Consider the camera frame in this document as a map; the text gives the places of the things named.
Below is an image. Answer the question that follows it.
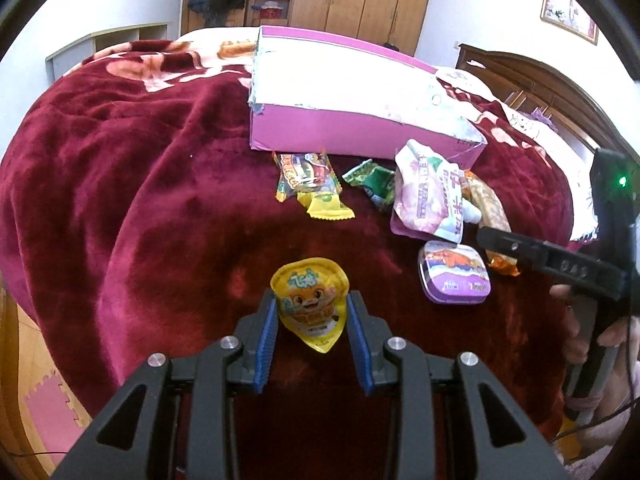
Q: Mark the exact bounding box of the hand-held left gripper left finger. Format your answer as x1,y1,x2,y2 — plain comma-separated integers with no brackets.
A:
50,290,281,480

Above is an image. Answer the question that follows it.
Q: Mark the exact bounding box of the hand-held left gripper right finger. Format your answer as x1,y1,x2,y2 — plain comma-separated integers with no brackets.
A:
345,290,571,480

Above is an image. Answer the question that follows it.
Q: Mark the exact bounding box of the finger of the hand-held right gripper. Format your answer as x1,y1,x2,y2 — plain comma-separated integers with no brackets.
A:
476,226,551,274

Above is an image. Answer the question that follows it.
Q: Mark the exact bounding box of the orange snack packet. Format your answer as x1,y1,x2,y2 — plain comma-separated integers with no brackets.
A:
462,170,522,278

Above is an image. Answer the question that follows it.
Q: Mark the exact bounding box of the yellow jelly cup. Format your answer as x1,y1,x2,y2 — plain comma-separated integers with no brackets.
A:
270,257,351,353

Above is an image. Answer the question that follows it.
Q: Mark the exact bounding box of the pink white spout pouch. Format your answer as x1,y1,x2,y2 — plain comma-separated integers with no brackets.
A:
432,157,483,245
390,139,451,237

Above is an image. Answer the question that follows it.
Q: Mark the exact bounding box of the light green snack packet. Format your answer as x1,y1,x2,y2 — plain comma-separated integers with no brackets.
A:
342,159,376,186

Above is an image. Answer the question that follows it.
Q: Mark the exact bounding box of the striped clear snack packet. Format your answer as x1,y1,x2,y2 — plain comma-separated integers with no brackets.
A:
271,150,343,203

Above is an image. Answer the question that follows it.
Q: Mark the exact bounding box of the pink cardboard box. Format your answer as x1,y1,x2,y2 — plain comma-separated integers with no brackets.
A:
247,25,488,168

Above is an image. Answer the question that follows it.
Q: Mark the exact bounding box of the person's right forearm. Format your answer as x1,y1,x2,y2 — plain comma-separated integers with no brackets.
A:
570,355,640,466

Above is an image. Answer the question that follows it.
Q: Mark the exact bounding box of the person's right hand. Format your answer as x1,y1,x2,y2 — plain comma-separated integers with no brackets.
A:
549,284,640,367

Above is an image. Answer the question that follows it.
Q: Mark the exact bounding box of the purple tin box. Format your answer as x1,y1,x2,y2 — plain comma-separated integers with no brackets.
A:
417,240,492,306

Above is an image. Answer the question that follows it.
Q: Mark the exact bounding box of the purple cloth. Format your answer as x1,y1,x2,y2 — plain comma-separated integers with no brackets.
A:
510,107,557,132

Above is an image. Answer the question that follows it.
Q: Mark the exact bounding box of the yellow candy packet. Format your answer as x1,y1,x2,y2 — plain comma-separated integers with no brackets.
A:
296,190,356,221

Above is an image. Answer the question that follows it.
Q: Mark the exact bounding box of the dark green snack packet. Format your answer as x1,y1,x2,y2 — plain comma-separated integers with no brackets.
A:
362,167,399,212

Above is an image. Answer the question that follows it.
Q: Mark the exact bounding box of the dark wooden headboard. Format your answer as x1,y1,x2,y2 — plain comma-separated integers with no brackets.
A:
457,42,640,171

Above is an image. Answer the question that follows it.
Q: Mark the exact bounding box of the red plush blanket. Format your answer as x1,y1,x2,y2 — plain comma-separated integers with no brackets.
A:
0,27,601,466

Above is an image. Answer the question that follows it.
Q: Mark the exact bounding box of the pink foam floor mat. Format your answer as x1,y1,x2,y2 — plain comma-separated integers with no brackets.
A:
22,370,93,431

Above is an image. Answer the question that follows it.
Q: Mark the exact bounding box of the red pot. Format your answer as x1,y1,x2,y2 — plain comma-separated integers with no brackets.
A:
251,2,287,24

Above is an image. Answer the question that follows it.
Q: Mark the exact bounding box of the white shelf unit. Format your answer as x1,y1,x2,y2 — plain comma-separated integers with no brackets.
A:
45,22,173,82

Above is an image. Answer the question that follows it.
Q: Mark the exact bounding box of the black cable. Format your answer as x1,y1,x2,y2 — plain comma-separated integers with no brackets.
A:
547,320,640,443

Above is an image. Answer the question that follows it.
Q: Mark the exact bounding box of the framed wall picture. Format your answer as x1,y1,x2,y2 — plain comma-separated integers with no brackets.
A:
540,0,601,46

